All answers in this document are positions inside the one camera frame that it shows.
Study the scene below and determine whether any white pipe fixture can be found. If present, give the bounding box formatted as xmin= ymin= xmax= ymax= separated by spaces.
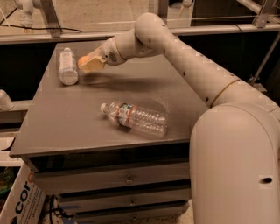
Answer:
xmin=14 ymin=0 xmax=41 ymax=27

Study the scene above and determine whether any clear water bottle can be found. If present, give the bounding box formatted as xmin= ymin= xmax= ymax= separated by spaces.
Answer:
xmin=100 ymin=101 xmax=168 ymax=137

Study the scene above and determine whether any middle grey drawer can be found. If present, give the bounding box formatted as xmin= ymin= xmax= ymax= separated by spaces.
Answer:
xmin=59 ymin=185 xmax=191 ymax=213

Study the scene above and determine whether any white cylinder at left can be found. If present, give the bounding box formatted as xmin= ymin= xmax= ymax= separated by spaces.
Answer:
xmin=0 ymin=89 xmax=14 ymax=111

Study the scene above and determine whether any grey drawer cabinet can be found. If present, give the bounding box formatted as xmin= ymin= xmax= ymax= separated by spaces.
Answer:
xmin=9 ymin=36 xmax=233 ymax=224

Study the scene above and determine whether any orange fruit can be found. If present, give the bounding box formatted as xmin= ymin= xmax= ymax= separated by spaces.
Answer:
xmin=78 ymin=56 xmax=89 ymax=67

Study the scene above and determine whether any bottom grey drawer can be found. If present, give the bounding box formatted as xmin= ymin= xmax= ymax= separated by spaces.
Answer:
xmin=75 ymin=200 xmax=189 ymax=224

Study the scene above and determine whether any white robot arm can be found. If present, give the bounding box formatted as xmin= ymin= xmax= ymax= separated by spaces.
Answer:
xmin=78 ymin=13 xmax=280 ymax=224

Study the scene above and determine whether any grey drawer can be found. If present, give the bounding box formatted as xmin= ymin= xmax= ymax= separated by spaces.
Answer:
xmin=35 ymin=159 xmax=190 ymax=195
xmin=59 ymin=185 xmax=191 ymax=213
xmin=75 ymin=200 xmax=189 ymax=224

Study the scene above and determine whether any top grey drawer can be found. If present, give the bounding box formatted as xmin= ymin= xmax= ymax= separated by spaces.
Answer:
xmin=35 ymin=159 xmax=190 ymax=195

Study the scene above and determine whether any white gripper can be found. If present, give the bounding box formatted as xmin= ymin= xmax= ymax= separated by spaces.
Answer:
xmin=78 ymin=37 xmax=126 ymax=74

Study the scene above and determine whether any metal frame rail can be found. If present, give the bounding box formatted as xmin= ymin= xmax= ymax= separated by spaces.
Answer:
xmin=0 ymin=0 xmax=280 ymax=42

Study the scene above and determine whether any white-blue plastic bottle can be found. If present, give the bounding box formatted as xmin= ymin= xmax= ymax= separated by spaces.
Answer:
xmin=59 ymin=47 xmax=79 ymax=85

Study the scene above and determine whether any white cardboard box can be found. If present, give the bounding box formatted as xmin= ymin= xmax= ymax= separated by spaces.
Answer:
xmin=0 ymin=164 xmax=46 ymax=224

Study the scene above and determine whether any black cable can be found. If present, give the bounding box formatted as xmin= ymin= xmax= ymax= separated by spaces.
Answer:
xmin=0 ymin=24 xmax=84 ymax=33

